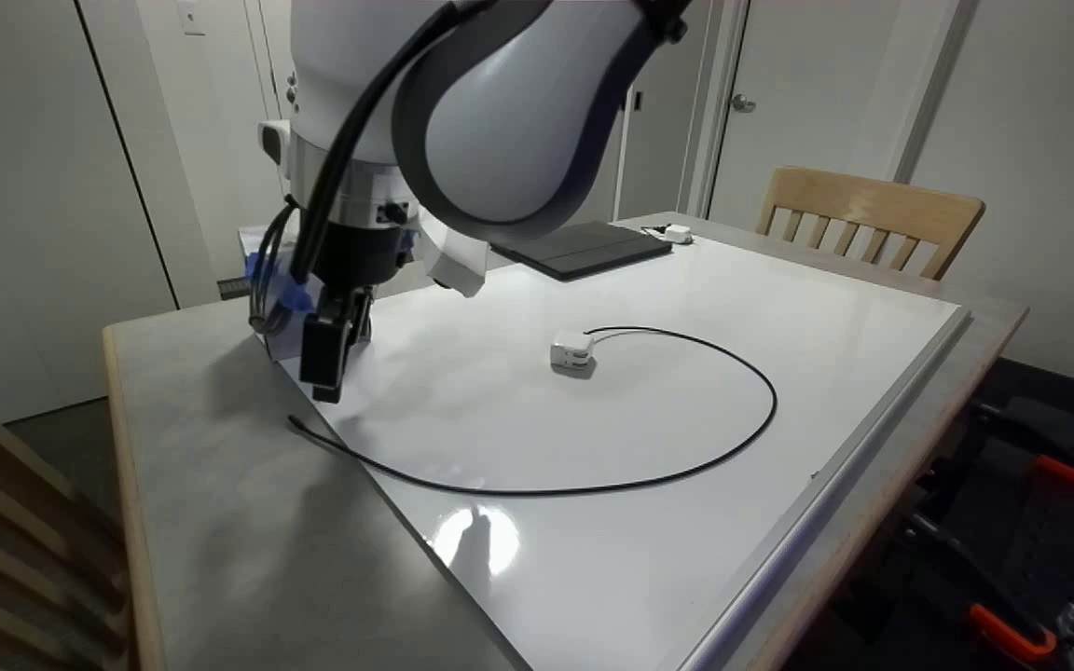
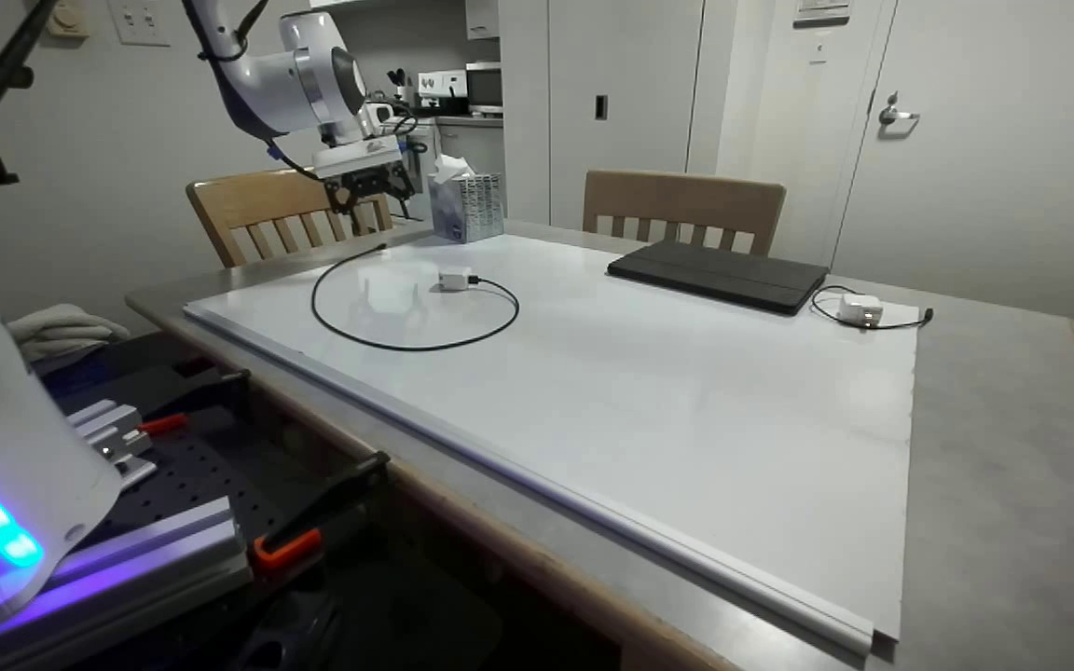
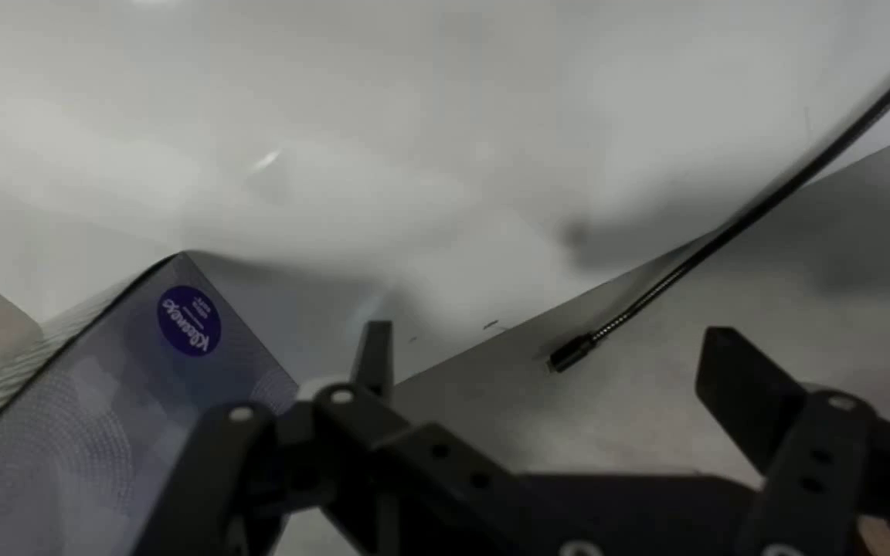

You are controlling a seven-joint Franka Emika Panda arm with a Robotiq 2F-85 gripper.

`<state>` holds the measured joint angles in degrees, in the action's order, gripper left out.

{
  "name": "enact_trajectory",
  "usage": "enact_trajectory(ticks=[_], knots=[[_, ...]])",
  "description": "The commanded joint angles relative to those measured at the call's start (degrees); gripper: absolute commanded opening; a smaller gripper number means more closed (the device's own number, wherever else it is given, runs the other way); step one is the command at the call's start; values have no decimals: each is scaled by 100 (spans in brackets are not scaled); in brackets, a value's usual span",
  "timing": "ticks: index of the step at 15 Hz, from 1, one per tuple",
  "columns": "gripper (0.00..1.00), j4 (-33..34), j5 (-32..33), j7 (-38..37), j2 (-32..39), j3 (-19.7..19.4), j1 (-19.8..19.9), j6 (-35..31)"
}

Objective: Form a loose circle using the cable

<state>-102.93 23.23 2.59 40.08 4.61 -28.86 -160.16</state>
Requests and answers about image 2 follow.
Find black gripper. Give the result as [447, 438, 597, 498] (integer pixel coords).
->
[325, 163, 424, 221]

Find black cable with white plug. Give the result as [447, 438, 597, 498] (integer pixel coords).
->
[306, 238, 526, 358]

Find white robot base blue light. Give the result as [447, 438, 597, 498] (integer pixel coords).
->
[0, 200, 129, 655]

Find light wooden slat-back chair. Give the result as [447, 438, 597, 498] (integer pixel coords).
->
[182, 163, 400, 277]
[579, 166, 790, 262]

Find purple grey tissue box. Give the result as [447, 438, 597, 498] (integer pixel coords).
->
[424, 154, 513, 245]

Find microwave oven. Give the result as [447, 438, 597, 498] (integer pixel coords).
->
[413, 68, 508, 108]

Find white whiteboard sheet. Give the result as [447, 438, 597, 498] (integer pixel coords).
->
[181, 227, 922, 661]

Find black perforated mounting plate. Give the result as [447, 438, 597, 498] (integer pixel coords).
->
[37, 333, 373, 556]

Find white folded cloth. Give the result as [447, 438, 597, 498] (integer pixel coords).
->
[9, 303, 135, 365]

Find black closed laptop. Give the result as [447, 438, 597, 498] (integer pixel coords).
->
[603, 238, 833, 318]

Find white door sign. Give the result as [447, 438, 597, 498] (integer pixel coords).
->
[790, 0, 853, 28]

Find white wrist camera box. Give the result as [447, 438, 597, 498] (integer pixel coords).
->
[310, 131, 423, 185]

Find white wall outlet plate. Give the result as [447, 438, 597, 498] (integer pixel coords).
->
[106, 0, 177, 52]

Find black clamp with orange handle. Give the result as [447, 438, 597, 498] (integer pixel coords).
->
[248, 447, 397, 581]

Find silver metal bracket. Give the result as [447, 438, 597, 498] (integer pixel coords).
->
[63, 395, 160, 491]

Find beige round wall thermostat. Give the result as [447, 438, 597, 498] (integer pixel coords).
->
[24, 0, 94, 47]

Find aluminium profile rail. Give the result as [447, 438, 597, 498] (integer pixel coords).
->
[0, 491, 253, 671]

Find small white charger with cable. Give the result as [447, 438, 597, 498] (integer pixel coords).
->
[806, 279, 937, 336]

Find silver door lever handle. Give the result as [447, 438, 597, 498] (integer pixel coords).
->
[873, 89, 922, 143]

